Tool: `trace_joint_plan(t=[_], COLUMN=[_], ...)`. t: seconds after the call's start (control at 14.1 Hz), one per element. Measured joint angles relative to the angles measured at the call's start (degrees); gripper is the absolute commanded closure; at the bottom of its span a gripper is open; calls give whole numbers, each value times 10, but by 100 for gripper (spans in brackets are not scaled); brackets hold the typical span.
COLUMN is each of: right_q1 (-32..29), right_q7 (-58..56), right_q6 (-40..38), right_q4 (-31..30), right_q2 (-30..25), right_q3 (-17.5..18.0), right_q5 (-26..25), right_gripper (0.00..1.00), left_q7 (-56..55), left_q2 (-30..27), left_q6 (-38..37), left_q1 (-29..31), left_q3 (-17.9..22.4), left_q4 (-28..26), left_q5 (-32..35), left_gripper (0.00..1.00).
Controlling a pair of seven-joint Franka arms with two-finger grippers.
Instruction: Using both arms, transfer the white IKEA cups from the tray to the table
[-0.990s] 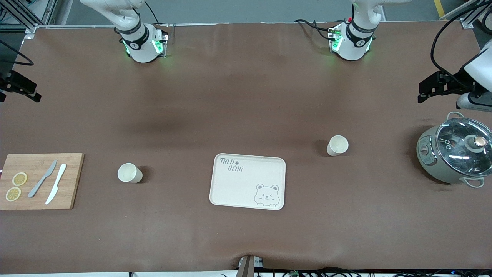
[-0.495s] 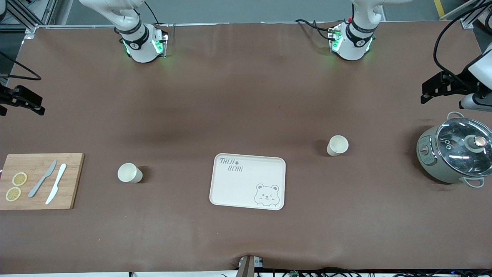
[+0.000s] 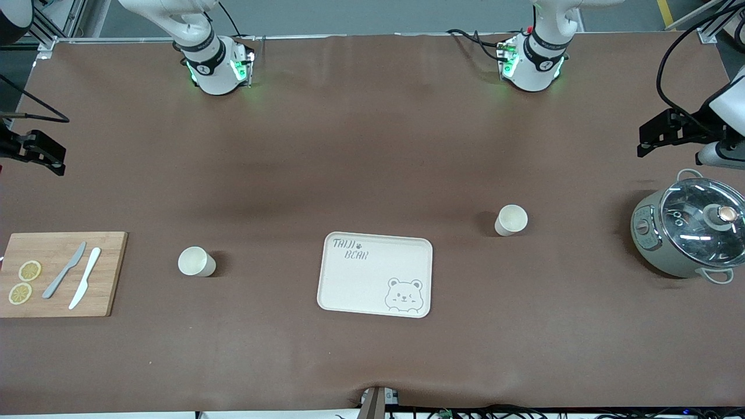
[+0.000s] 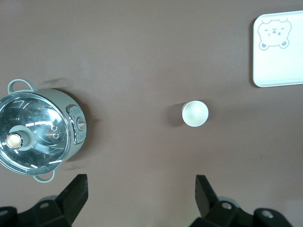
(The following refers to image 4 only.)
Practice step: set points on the glass pot lid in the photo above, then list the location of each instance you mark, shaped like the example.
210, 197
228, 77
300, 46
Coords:
40, 123

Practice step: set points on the cream bear print tray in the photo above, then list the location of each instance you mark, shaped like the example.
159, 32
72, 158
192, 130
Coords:
277, 66

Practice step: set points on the grey pot with glass lid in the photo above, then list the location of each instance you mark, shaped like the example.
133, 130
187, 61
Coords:
71, 101

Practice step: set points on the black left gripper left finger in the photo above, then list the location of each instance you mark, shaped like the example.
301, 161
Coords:
66, 203

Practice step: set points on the brown table cover sheet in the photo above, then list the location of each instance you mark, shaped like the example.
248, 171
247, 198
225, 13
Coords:
142, 47

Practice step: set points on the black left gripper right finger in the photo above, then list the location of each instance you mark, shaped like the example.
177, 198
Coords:
213, 208

